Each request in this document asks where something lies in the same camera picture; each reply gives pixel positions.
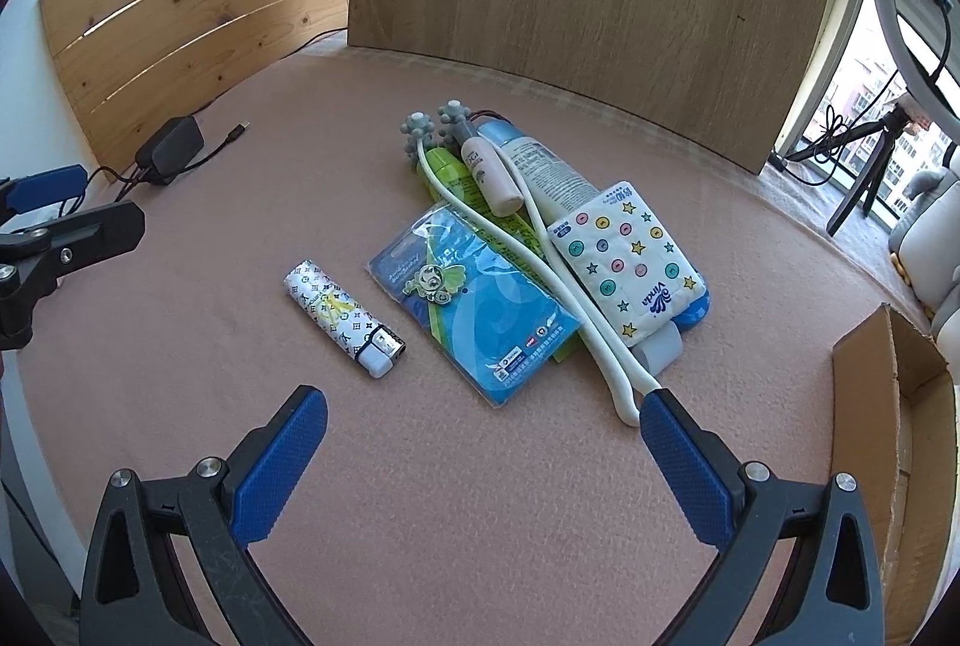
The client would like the slatted pine wood board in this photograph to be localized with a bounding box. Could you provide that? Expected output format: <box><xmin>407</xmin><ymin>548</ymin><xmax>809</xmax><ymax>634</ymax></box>
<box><xmin>39</xmin><ymin>0</ymin><xmax>348</xmax><ymax>169</ymax></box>

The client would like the white neck massager roller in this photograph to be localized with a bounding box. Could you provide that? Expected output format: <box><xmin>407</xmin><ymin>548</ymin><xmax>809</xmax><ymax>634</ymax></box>
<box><xmin>398</xmin><ymin>98</ymin><xmax>664</xmax><ymax>429</ymax></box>

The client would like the white ring light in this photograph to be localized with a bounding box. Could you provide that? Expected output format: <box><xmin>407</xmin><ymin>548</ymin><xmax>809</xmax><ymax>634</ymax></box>
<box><xmin>874</xmin><ymin>0</ymin><xmax>960</xmax><ymax>142</ymax></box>

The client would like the black USB charging cable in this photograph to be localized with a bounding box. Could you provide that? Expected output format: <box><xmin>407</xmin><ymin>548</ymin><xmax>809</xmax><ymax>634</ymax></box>
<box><xmin>79</xmin><ymin>121</ymin><xmax>251</xmax><ymax>206</ymax></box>

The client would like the button-pattern tissue pack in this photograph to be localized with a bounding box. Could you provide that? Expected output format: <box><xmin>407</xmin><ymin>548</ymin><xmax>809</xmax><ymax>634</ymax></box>
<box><xmin>547</xmin><ymin>181</ymin><xmax>700</xmax><ymax>347</ymax></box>

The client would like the black power adapter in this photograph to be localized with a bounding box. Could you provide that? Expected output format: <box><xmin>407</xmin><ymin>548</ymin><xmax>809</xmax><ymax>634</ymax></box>
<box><xmin>135</xmin><ymin>116</ymin><xmax>205</xmax><ymax>185</ymax></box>

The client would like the small white pink bottle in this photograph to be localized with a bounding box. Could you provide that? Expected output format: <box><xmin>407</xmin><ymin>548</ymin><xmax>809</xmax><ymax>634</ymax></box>
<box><xmin>460</xmin><ymin>136</ymin><xmax>524</xmax><ymax>217</ymax></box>

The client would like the blue card packet with charm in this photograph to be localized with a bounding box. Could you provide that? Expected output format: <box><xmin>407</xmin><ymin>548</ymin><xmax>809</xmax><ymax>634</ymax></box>
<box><xmin>368</xmin><ymin>204</ymin><xmax>579</xmax><ymax>407</ymax></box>

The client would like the green cream tube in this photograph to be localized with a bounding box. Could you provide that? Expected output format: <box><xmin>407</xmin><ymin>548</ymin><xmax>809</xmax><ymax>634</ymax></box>
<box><xmin>416</xmin><ymin>148</ymin><xmax>583</xmax><ymax>363</ymax></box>

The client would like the patterned white lighter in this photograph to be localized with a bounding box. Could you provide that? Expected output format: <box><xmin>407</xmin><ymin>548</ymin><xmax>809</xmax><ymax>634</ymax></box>
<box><xmin>283</xmin><ymin>259</ymin><xmax>405</xmax><ymax>380</ymax></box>

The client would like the cardboard box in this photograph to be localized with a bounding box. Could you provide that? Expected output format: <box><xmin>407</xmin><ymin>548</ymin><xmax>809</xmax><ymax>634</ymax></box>
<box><xmin>832</xmin><ymin>305</ymin><xmax>958</xmax><ymax>644</ymax></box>

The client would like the white tube with blue cap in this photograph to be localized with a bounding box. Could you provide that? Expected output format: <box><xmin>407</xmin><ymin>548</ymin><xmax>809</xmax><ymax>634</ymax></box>
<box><xmin>478</xmin><ymin>118</ymin><xmax>599</xmax><ymax>226</ymax></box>

